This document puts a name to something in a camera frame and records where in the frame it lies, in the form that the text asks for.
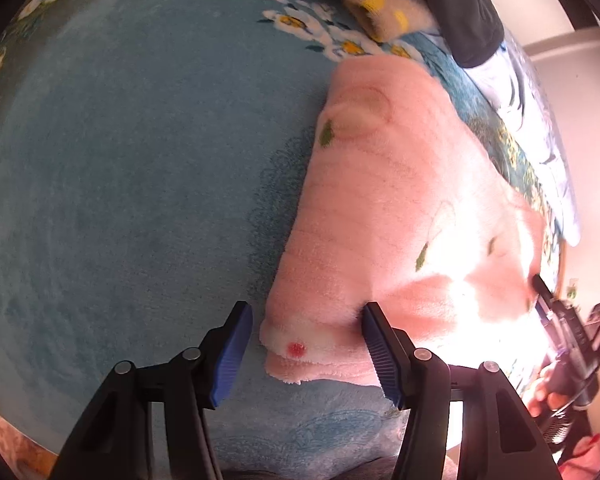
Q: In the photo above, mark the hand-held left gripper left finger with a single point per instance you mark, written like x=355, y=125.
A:
x=231, y=352

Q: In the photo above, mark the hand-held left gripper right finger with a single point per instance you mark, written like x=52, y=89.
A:
x=380, y=350

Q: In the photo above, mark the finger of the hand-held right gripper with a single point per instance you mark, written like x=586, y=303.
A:
x=542, y=292

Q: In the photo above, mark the pink fleece garment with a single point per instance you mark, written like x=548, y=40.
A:
x=405, y=210

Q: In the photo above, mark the person's right hand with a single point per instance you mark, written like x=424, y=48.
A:
x=542, y=390

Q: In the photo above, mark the white and blue printed cloth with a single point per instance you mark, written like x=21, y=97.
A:
x=535, y=125

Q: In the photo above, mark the teal floral blanket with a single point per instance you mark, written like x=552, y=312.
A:
x=130, y=185

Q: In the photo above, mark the dark grey cloth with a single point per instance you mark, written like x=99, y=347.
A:
x=462, y=10

